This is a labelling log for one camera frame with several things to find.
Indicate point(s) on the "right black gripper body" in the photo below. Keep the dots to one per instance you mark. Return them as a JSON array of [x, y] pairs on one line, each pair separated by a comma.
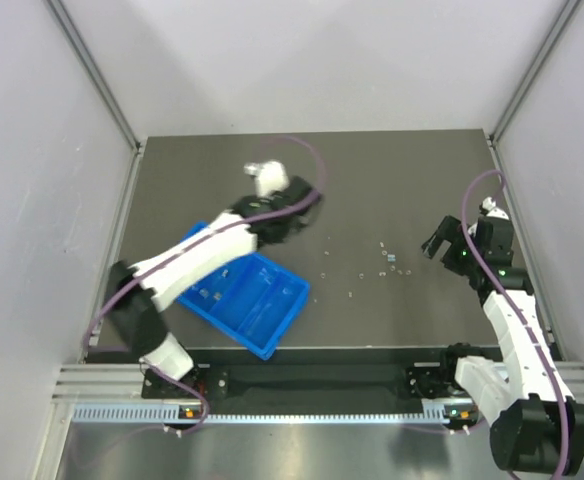
[[449, 241]]

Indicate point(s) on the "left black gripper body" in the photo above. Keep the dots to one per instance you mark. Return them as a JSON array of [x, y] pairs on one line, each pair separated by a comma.
[[297, 189]]

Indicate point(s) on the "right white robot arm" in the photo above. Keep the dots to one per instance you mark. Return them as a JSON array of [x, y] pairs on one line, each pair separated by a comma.
[[536, 425]]

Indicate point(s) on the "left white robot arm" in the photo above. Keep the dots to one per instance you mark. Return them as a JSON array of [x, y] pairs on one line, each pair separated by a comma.
[[139, 293]]

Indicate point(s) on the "blue compartment bin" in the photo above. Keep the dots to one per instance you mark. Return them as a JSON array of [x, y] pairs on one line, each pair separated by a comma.
[[260, 300]]

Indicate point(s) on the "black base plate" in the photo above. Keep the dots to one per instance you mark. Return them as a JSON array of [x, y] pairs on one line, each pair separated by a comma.
[[219, 381]]

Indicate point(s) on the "slotted cable duct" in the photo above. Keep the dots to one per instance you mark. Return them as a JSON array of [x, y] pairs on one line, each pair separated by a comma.
[[427, 413]]

